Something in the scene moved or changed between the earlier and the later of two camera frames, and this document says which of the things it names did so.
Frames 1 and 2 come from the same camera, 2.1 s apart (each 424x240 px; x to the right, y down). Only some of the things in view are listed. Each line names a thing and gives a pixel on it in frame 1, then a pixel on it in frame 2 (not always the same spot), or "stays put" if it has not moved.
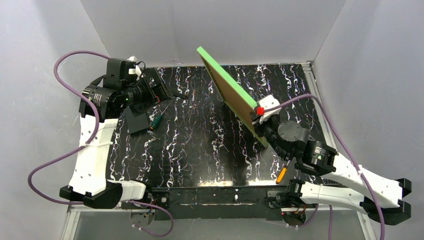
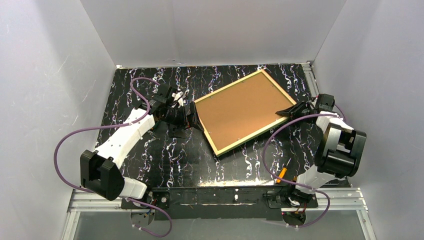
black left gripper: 158,88 to 185,116
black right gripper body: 262,122 to 306,108
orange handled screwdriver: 282,173 stays put
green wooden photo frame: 238,100 to 230,114
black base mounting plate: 210,203 stays put
